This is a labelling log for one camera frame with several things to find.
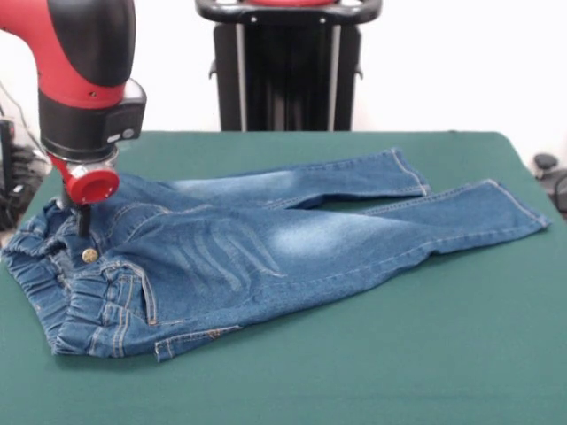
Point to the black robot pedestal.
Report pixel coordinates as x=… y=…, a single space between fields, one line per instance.
x=283 y=66

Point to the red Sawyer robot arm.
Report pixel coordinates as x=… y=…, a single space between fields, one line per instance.
x=80 y=71

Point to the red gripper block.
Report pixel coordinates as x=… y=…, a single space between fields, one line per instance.
x=95 y=188

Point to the dark green table cloth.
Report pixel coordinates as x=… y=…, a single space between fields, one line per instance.
x=398 y=332

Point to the black office chair base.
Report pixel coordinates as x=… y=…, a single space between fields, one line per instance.
x=551 y=175

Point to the blue denim jeans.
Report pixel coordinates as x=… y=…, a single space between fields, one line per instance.
x=266 y=248

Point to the black electronics box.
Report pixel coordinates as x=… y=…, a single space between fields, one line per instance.
x=6 y=150

